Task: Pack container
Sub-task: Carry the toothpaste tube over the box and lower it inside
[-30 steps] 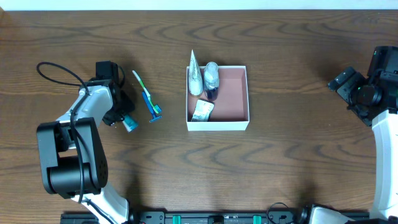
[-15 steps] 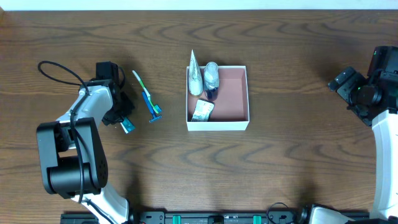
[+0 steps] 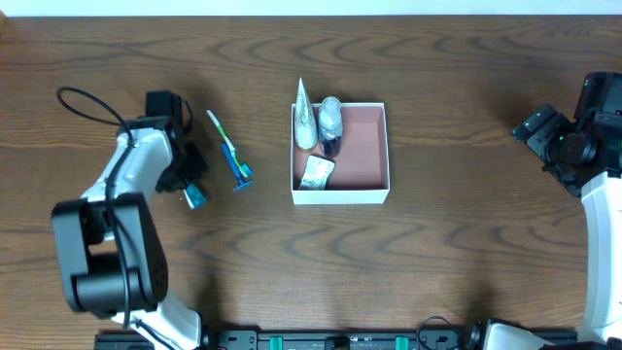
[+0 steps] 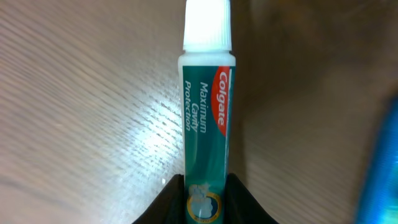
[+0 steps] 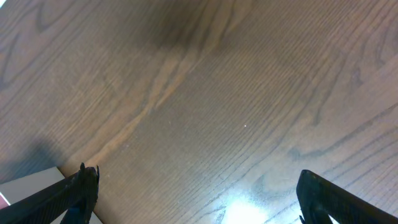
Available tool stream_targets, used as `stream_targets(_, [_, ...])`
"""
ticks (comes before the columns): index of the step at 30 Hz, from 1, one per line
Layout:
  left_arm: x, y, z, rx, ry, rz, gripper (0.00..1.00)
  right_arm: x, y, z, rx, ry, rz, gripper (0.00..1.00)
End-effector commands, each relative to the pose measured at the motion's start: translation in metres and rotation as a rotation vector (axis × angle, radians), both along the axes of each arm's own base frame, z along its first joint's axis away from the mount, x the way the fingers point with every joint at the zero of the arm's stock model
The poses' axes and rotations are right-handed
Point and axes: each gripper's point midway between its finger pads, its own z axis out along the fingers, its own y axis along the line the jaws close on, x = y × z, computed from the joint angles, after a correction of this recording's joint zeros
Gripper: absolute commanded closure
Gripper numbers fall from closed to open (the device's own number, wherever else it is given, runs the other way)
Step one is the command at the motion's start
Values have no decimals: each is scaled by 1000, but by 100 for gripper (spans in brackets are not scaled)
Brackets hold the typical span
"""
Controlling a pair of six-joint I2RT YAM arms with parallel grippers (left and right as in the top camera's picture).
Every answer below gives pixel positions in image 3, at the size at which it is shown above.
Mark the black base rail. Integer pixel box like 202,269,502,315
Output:
93,319,577,350

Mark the green white toothbrush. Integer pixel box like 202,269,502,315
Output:
206,110,253,178

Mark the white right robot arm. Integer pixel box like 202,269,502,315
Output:
470,72,621,349

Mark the green white toothpaste tube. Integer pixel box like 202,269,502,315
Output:
184,183,207,209

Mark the green soap bar package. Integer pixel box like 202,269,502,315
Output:
298,156,335,191

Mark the blue disposable razor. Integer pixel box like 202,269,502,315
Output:
222,143,253,192

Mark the white patterned cream tube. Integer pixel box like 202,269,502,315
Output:
294,79,318,150

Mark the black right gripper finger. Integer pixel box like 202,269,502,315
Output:
526,113,570,163
512,104,557,142

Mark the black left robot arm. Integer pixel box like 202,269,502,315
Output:
51,90,207,349

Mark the clear bottle with blue liquid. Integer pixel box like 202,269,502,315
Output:
318,96,343,158

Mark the white box with pink interior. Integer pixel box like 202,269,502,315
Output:
290,102,391,205

